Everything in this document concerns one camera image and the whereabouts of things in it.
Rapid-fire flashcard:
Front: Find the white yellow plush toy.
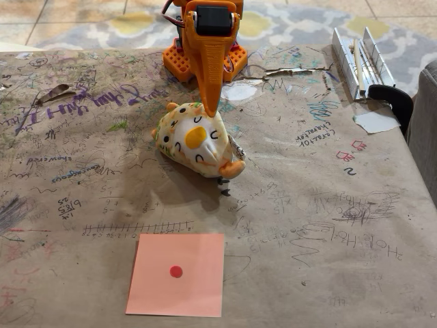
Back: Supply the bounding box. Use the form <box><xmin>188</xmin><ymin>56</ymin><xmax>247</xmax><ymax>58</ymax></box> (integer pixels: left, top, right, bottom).
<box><xmin>151</xmin><ymin>101</ymin><xmax>247</xmax><ymax>180</ymax></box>

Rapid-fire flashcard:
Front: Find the grey yellow patterned rug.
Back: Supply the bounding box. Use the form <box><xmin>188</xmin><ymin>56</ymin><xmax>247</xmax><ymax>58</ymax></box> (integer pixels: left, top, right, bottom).
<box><xmin>33</xmin><ymin>0</ymin><xmax>437</xmax><ymax>100</ymax></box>

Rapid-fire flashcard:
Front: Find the thin wooden stick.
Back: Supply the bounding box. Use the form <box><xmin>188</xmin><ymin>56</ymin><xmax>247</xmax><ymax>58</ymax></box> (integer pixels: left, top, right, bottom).
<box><xmin>352</xmin><ymin>38</ymin><xmax>365</xmax><ymax>97</ymax></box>

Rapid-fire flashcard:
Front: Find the aluminium miter box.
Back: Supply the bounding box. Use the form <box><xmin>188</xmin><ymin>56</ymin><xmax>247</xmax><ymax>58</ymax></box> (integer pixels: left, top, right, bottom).
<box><xmin>331</xmin><ymin>26</ymin><xmax>397</xmax><ymax>103</ymax></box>

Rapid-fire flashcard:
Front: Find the white paper scrap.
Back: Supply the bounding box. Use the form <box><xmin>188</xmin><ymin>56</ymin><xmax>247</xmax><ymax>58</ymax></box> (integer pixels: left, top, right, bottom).
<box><xmin>352</xmin><ymin>110</ymin><xmax>401</xmax><ymax>135</ymax></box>

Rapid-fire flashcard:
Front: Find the black clamp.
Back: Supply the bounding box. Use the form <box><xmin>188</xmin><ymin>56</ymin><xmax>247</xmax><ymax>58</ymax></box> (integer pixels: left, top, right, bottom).
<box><xmin>367</xmin><ymin>83</ymin><xmax>414</xmax><ymax>138</ymax></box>

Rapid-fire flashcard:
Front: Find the scribbled brown paper cover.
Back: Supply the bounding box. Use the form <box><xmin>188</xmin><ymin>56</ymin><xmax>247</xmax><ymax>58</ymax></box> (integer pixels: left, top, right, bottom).
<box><xmin>0</xmin><ymin>42</ymin><xmax>437</xmax><ymax>328</ymax></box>

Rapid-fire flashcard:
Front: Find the grey upholstered seat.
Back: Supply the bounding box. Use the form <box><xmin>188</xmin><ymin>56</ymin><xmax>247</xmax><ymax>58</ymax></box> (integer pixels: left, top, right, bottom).
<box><xmin>406</xmin><ymin>60</ymin><xmax>437</xmax><ymax>194</ymax></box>

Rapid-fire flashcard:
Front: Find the pink square paper sheet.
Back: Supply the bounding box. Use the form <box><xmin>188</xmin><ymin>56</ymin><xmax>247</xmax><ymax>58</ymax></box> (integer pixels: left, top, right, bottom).
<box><xmin>125</xmin><ymin>233</ymin><xmax>225</xmax><ymax>318</ymax></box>

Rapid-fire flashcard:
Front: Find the red white servo cable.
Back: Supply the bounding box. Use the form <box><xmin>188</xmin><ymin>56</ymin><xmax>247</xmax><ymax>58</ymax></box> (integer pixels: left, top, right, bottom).
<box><xmin>223</xmin><ymin>51</ymin><xmax>237</xmax><ymax>74</ymax></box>

